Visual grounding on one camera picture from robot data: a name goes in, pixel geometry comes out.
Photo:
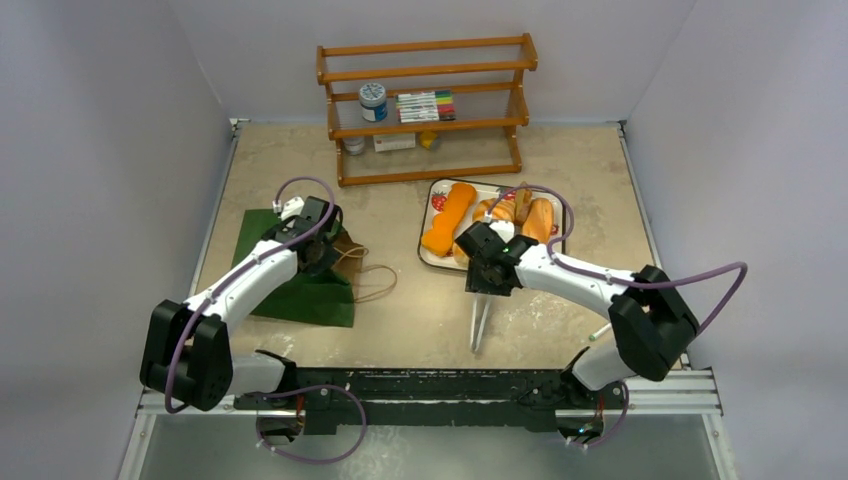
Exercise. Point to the fake baguette loaf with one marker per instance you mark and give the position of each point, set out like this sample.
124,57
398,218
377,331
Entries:
539,222

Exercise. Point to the orange fake bread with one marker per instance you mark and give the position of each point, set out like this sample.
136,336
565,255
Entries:
439,239

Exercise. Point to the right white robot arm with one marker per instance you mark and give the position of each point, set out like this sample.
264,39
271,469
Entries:
652,325

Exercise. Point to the coloured marker set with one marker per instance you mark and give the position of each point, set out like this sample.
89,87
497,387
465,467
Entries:
425,106

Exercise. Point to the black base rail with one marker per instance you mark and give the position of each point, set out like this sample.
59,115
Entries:
537,400

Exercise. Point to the wooden shelf rack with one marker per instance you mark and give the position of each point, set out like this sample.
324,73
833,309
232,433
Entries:
426,86

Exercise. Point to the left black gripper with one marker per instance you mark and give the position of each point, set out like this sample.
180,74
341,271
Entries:
326,262

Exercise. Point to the small jar lower shelf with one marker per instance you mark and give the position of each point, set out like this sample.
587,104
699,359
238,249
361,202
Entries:
354,145

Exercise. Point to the blue white jar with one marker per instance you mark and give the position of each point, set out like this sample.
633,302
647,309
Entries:
372,98

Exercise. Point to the metal tongs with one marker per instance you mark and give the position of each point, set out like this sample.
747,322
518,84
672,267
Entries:
480,312

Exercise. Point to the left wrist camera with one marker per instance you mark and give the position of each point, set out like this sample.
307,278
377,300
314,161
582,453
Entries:
290,208

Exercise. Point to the fake croissant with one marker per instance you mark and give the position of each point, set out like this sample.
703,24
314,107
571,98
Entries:
481,208
504,210

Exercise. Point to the green brown paper bag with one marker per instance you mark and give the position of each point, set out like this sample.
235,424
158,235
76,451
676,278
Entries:
330,298

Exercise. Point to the yellow small cube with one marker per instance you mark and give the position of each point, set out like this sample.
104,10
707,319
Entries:
429,140

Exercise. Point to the green tipped white pen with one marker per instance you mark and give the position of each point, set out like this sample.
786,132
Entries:
599,333

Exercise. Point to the strawberry print white tray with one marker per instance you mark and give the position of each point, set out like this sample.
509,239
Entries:
437,194

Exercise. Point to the round fake bun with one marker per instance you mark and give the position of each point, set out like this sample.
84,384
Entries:
459,256

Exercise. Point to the fake bread slice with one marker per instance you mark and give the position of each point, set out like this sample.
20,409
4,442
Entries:
523,199

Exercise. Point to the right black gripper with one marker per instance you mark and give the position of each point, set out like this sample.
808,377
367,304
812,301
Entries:
486,283

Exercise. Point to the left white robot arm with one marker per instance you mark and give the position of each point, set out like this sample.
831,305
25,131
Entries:
188,355

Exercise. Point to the white small box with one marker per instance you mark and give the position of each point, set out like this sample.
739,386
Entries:
393,142

